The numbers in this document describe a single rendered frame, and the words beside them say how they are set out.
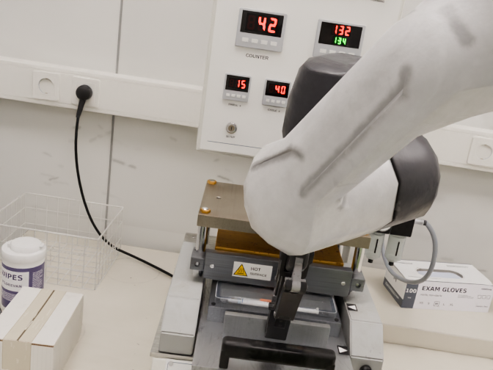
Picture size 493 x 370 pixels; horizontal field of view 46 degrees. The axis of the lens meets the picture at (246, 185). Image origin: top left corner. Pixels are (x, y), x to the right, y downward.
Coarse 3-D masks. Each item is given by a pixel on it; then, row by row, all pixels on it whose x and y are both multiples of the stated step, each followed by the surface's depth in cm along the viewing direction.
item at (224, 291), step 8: (224, 288) 89; (232, 288) 89; (240, 288) 90; (248, 288) 90; (256, 288) 90; (264, 288) 91; (272, 288) 91; (216, 296) 86; (224, 296) 87; (232, 296) 87; (240, 296) 87; (248, 296) 88; (256, 296) 88; (264, 296) 88; (272, 296) 89; (304, 296) 90; (312, 296) 90; (320, 296) 91; (328, 296) 91; (304, 304) 88; (312, 304) 88; (320, 304) 88; (328, 304) 89
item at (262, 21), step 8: (248, 16) 100; (256, 16) 100; (264, 16) 100; (272, 16) 99; (248, 24) 100; (256, 24) 100; (264, 24) 100; (272, 24) 100; (264, 32) 100; (272, 32) 100
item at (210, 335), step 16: (208, 288) 95; (224, 320) 81; (240, 320) 81; (256, 320) 81; (208, 336) 82; (240, 336) 82; (256, 336) 81; (288, 336) 81; (304, 336) 81; (320, 336) 81; (208, 352) 78; (336, 352) 82; (192, 368) 75; (208, 368) 75; (240, 368) 76; (256, 368) 76; (272, 368) 77; (288, 368) 77; (304, 368) 78; (336, 368) 79; (352, 368) 79
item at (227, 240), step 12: (216, 240) 92; (228, 240) 93; (240, 240) 94; (252, 240) 94; (264, 240) 95; (240, 252) 90; (252, 252) 90; (264, 252) 91; (276, 252) 91; (324, 252) 94; (336, 252) 95; (336, 264) 91
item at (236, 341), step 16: (224, 336) 75; (224, 352) 74; (240, 352) 74; (256, 352) 74; (272, 352) 74; (288, 352) 74; (304, 352) 74; (320, 352) 75; (224, 368) 75; (320, 368) 75
